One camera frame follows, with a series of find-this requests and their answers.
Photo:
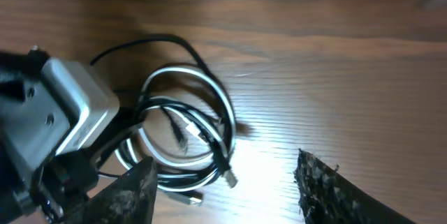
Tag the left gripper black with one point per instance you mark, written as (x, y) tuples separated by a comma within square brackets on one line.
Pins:
[(63, 182)]

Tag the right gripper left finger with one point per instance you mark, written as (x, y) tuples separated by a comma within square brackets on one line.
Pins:
[(127, 200)]

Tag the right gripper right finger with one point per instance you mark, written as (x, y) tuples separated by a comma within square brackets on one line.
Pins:
[(326, 197)]

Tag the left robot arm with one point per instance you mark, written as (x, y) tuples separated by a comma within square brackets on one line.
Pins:
[(14, 67)]

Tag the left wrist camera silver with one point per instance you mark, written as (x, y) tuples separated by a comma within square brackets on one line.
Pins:
[(63, 109)]

